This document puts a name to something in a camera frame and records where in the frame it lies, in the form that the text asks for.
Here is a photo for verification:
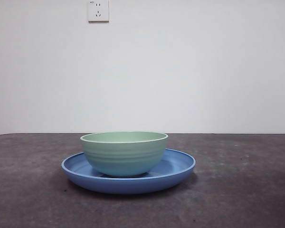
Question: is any blue plate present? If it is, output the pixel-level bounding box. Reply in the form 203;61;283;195
61;148;197;195

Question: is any green ribbed bowl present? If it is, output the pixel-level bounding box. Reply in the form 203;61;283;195
79;131;169;177

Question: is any white wall socket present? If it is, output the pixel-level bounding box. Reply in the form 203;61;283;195
87;0;110;24

